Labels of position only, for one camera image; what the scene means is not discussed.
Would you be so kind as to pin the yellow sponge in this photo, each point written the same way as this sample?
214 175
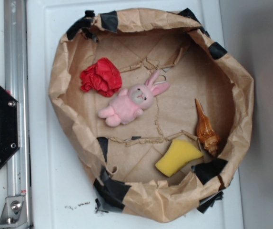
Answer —
179 153

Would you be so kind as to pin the pink plush bunny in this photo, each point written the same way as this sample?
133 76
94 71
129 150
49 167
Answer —
131 103

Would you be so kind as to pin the brown paper bag bin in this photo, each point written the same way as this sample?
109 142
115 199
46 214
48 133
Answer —
120 161

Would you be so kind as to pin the red crumpled cloth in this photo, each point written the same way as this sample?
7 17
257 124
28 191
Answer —
103 77

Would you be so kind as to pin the brown spiral seashell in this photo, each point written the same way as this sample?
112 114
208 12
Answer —
205 133

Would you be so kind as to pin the aluminium extrusion rail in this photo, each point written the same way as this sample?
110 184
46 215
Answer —
16 81

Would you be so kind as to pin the metal corner bracket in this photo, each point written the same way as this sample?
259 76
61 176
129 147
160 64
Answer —
14 213

